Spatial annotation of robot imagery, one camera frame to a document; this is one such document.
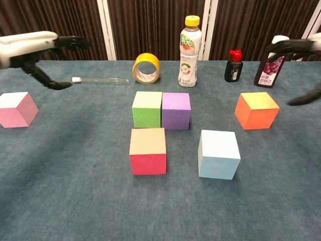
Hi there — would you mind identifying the brown pleated partition screen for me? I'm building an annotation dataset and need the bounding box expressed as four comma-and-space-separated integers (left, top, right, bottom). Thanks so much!
107, 0, 209, 61
209, 0, 319, 61
0, 0, 108, 61

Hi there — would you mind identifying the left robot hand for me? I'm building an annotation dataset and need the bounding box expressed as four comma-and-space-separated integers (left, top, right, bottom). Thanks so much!
0, 30, 91, 90

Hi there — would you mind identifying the orange foam cube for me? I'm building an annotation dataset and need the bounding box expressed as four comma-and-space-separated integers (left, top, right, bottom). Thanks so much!
234, 92, 280, 131

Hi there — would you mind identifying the light blue foam cube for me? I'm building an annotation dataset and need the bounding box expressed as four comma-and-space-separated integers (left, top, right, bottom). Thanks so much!
198, 130, 241, 180

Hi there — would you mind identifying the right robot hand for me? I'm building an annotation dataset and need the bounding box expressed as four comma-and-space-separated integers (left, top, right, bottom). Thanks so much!
265, 33, 321, 106

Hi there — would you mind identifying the dark bottle white cap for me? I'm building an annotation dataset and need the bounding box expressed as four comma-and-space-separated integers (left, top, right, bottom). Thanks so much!
254, 35, 289, 88

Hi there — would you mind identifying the black ink bottle red cap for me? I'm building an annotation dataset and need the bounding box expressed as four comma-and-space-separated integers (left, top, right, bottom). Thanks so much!
224, 49, 244, 83

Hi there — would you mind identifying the drink bottle yellow cap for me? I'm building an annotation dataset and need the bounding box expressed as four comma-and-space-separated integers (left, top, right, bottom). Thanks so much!
178, 15, 203, 88

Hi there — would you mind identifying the yellow tape roll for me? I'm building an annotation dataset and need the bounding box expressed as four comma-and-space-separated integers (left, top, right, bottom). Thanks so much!
132, 53, 161, 85

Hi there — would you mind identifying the red foam cube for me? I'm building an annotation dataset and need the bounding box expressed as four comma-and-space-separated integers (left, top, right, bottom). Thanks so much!
129, 128, 167, 176

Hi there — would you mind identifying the glass test tube white cap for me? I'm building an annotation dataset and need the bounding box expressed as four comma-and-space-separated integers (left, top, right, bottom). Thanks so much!
71, 76, 131, 86

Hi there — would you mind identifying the blue-grey table cloth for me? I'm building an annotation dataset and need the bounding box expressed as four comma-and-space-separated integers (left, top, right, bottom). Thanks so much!
0, 60, 321, 241

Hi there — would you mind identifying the purple foam cube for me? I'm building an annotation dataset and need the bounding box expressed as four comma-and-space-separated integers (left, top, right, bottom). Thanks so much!
161, 92, 192, 131

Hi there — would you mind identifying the green foam cube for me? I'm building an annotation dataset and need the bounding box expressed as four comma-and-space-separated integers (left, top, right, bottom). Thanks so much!
131, 91, 163, 129

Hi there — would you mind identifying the pink foam cube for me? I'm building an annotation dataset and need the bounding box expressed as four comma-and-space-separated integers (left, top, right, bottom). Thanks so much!
0, 91, 40, 129

